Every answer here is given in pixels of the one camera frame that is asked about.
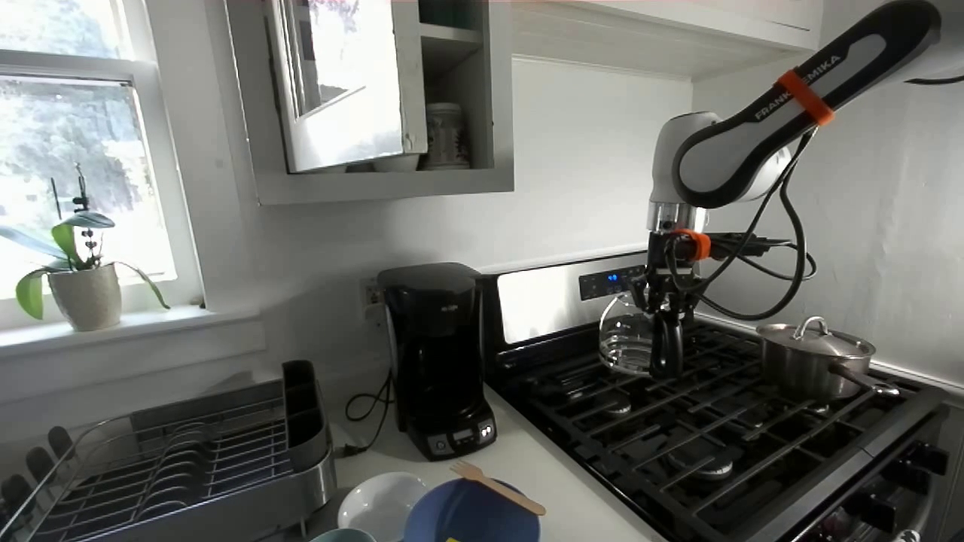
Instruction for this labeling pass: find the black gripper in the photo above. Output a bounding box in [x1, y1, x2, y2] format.
[641, 236, 711, 378]

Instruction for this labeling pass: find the glass kettle with black handle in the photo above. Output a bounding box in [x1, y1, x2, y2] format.
[596, 287, 688, 378]

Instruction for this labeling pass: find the black and steel gas stove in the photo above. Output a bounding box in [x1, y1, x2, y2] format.
[480, 250, 952, 542]

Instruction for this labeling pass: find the stainless steel saucepan lid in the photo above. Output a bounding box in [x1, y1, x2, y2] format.
[754, 313, 879, 367]

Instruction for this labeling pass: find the light wooden utensil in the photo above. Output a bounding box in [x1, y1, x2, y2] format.
[448, 462, 551, 522]

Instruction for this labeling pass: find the black coffee maker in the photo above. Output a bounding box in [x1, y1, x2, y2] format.
[377, 263, 502, 464]

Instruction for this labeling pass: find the blue bowl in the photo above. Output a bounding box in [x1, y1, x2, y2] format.
[401, 475, 545, 542]

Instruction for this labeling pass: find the glass jar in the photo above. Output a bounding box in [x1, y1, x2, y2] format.
[421, 100, 473, 171]

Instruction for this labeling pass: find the white bowl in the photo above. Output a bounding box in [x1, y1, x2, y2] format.
[336, 470, 434, 540]

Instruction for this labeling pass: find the white glass cabinet door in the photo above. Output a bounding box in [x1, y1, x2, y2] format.
[265, 0, 431, 176]

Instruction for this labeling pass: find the metal dish rack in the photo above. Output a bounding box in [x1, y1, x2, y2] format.
[0, 357, 342, 542]

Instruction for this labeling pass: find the orchid in white pot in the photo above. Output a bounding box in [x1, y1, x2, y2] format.
[0, 179, 176, 335]

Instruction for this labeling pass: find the white framed window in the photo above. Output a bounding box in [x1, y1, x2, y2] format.
[0, 0, 204, 335]

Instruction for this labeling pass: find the orange cable strap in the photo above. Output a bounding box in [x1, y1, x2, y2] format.
[776, 66, 837, 129]
[672, 227, 715, 260]

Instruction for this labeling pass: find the white wall cabinet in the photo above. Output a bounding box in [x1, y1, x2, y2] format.
[219, 0, 518, 207]

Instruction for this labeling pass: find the black coffee maker cord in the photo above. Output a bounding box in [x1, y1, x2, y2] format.
[344, 371, 401, 459]

